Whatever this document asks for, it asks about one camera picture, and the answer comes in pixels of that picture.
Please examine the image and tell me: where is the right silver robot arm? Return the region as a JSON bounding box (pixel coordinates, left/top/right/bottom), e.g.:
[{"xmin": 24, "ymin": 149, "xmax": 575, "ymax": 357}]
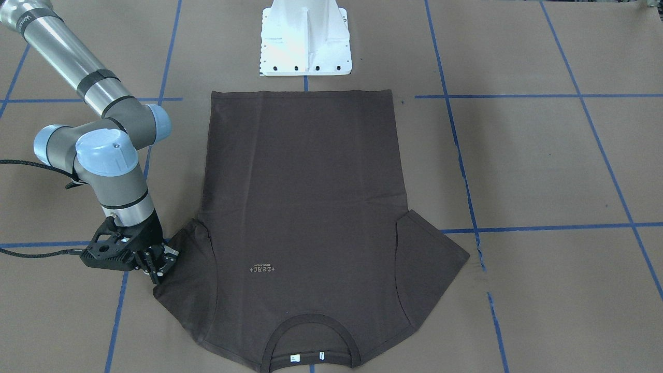
[{"xmin": 2, "ymin": 1, "xmax": 179, "ymax": 285}]

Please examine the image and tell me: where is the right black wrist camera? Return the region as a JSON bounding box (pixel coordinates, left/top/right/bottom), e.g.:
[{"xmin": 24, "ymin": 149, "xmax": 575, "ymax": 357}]
[{"xmin": 79, "ymin": 216, "xmax": 136, "ymax": 271}]

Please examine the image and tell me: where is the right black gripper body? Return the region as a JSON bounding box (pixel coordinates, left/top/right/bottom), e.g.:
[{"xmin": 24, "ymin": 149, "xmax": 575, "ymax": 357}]
[{"xmin": 111, "ymin": 210, "xmax": 164, "ymax": 260}]

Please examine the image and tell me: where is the dark brown t-shirt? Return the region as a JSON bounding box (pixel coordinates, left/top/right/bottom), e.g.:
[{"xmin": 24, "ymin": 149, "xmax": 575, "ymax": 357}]
[{"xmin": 153, "ymin": 90, "xmax": 469, "ymax": 372}]

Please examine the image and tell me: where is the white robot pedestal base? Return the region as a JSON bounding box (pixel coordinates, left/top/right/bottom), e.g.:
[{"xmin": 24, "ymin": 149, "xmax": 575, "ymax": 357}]
[{"xmin": 259, "ymin": 1, "xmax": 353, "ymax": 76}]

